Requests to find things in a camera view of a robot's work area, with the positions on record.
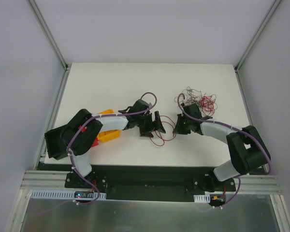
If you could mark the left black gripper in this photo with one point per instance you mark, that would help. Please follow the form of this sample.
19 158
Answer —
149 123

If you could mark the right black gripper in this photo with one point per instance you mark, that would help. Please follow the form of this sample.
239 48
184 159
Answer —
183 126

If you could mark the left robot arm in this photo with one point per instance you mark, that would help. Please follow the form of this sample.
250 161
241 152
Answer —
77 137

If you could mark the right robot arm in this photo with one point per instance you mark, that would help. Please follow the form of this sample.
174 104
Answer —
245 145

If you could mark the yellow plastic bin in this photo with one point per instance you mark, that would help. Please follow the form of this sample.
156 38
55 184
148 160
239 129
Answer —
111 126

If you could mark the red plastic bin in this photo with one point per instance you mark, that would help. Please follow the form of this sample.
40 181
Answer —
88 135

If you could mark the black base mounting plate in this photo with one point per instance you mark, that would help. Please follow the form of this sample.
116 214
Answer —
161 194

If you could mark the aluminium front rail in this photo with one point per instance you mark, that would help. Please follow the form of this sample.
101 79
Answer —
247 184

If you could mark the left aluminium frame post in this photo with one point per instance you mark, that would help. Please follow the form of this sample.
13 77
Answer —
48 34

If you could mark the aluminium frame post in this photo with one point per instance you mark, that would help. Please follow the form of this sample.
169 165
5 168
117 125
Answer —
258 33
48 34

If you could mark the right aluminium frame post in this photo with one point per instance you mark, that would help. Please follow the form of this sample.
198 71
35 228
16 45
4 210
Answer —
258 33

